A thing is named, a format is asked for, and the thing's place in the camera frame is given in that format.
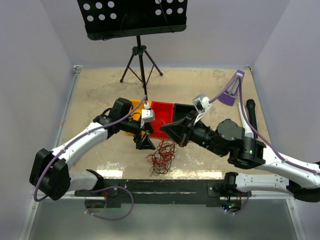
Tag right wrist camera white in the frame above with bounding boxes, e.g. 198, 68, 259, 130
192, 93, 212, 124

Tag black music stand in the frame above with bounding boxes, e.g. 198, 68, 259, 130
77, 0, 188, 88

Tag purple metronome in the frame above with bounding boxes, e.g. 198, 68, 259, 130
218, 70, 245, 106

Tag black microphone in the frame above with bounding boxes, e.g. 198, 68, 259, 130
246, 99, 258, 131

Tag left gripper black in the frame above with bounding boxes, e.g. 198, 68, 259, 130
120, 116, 156, 150

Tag red black cables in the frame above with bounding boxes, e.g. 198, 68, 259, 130
145, 138, 178, 178

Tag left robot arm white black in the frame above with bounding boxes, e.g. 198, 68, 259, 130
29, 97, 156, 202

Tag yellow plastic bin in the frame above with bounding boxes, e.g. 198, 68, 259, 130
129, 99, 152, 121

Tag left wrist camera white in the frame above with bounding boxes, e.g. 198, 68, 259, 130
140, 101, 156, 127

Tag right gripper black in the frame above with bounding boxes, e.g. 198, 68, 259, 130
160, 110, 227, 157

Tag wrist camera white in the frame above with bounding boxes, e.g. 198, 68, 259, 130
140, 101, 156, 127
192, 93, 212, 124

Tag red plastic bin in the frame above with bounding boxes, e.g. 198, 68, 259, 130
150, 101, 174, 139

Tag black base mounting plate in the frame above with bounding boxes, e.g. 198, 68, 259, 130
75, 179, 251, 208

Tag black plastic bin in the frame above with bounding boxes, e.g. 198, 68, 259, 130
172, 103, 195, 122

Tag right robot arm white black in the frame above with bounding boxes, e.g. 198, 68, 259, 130
160, 111, 320, 203

